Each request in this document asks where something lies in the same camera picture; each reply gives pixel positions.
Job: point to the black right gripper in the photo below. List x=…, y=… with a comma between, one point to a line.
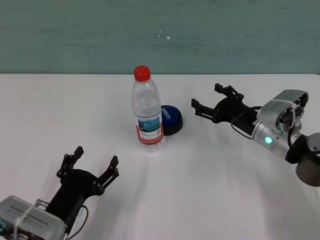
x=232, y=110

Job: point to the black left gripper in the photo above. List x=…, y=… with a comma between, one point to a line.
x=75, y=187

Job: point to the blue button with black base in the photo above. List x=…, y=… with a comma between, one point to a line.
x=172, y=120

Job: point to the clear red-capped water bottle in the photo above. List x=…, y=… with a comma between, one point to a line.
x=147, y=112

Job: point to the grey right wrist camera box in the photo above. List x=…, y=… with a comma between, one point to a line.
x=277, y=107

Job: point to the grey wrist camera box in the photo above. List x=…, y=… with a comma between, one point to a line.
x=42, y=220
x=277, y=107

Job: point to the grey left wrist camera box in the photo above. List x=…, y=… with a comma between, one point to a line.
x=42, y=220

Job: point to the white right camera zip tie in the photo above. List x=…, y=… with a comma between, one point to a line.
x=293, y=112

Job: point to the white camera zip tie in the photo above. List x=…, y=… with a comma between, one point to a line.
x=25, y=216
x=293, y=112

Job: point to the white left camera zip tie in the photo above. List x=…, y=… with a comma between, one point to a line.
x=25, y=216

